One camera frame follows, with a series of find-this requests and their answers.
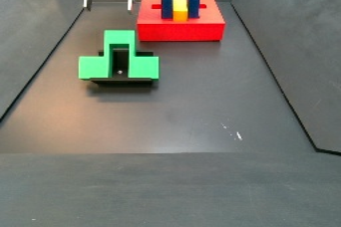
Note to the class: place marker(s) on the red base board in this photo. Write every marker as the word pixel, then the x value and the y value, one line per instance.
pixel 156 29

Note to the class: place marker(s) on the black angle fixture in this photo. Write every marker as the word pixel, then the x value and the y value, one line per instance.
pixel 121 67

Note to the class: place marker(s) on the blue post right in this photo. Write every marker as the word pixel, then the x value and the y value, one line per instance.
pixel 193 7

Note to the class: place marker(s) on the blue post left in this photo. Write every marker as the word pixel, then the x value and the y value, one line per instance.
pixel 166 9

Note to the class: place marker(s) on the green bridge-shaped block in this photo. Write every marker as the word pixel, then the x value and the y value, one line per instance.
pixel 102 67

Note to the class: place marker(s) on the yellow long bar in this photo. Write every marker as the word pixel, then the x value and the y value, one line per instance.
pixel 180 10

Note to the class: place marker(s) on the blue post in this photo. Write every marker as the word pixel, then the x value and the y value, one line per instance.
pixel 166 9
pixel 193 7

